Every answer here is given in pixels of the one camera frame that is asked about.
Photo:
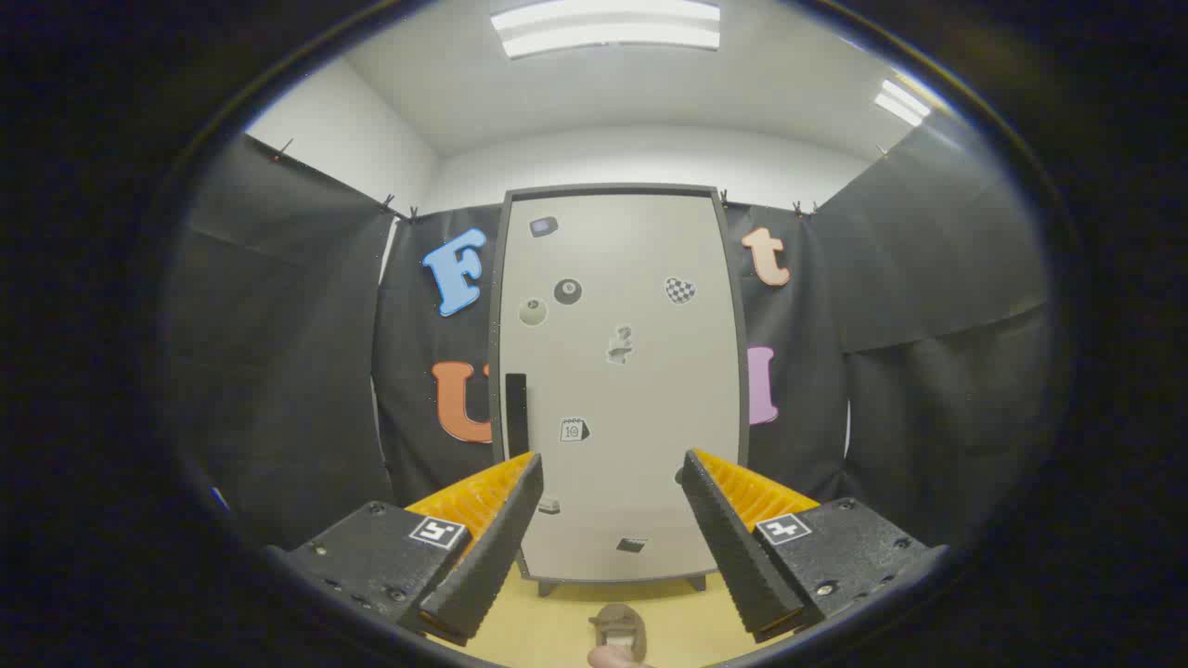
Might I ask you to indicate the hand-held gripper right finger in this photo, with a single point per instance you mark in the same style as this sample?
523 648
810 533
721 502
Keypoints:
729 538

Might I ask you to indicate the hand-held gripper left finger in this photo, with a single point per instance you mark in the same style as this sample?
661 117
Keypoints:
501 529

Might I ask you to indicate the brown fuzzy shoe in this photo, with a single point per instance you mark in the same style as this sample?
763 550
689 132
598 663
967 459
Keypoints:
617 620

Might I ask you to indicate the grey shoe cabinet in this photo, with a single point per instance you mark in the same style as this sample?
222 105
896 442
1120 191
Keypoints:
744 371

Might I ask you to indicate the black backdrop cloth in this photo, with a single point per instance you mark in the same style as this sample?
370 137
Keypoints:
278 325

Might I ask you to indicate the small ceiling light panel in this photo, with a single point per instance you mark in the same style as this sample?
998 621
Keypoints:
900 102

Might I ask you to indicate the long ceiling light panel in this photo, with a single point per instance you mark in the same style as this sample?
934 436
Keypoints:
608 28

